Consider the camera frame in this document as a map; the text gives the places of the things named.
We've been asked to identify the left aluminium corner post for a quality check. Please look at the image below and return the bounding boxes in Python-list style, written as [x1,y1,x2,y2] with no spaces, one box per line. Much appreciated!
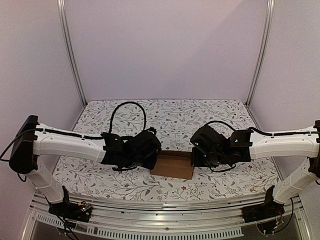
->
[56,0,88,107]

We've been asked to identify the aluminium front rail frame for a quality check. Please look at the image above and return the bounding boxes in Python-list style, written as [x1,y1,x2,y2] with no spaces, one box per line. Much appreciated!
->
[21,191,313,240]

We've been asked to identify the right aluminium corner post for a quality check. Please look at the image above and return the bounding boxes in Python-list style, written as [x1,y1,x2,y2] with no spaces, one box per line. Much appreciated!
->
[244,0,276,107]

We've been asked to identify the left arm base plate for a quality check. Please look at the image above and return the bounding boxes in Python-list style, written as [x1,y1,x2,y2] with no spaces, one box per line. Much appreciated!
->
[48,185,93,223]

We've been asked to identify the brown cardboard box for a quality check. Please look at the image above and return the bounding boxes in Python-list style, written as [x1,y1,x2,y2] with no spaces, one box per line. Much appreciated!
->
[150,150,194,180]

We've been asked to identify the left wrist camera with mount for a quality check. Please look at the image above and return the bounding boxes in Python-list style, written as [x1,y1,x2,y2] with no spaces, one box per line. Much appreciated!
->
[147,126,157,135]

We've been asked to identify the floral patterned table mat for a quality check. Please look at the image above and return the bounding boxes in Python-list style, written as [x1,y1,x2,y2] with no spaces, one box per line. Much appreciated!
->
[53,99,280,202]

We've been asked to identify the aluminium corner post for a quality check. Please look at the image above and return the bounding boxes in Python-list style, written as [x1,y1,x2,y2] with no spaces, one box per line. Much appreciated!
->
[56,0,88,107]
[244,0,276,107]

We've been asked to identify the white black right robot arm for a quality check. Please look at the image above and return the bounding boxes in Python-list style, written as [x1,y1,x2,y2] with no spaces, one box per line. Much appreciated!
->
[190,121,320,218]

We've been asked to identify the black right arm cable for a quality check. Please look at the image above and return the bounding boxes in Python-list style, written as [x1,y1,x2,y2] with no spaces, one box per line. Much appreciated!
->
[199,120,320,173]

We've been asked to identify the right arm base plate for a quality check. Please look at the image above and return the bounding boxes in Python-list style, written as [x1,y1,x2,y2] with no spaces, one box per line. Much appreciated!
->
[241,185,285,235]

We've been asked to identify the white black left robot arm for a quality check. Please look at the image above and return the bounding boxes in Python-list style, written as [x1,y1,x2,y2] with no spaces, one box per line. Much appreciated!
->
[5,115,162,217]

